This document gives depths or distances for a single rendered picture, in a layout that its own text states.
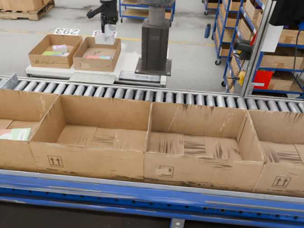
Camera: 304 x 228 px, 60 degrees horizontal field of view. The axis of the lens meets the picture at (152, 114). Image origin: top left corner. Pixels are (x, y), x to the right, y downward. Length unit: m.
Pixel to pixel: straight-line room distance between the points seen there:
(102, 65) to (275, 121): 1.20
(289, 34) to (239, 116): 1.17
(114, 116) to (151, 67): 0.82
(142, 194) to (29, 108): 0.65
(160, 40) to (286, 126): 0.98
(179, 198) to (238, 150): 0.37
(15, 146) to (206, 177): 0.66
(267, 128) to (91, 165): 0.74
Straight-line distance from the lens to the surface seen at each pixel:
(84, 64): 1.93
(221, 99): 1.71
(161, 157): 0.87
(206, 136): 1.19
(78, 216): 1.25
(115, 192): 0.94
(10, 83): 1.88
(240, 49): 1.66
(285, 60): 2.29
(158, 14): 1.80
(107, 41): 1.52
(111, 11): 1.47
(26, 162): 1.06
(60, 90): 1.78
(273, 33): 1.68
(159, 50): 1.84
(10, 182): 1.06
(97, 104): 1.14
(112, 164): 0.93
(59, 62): 1.99
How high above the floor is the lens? 1.67
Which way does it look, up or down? 38 degrees down
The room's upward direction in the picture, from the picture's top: 3 degrees clockwise
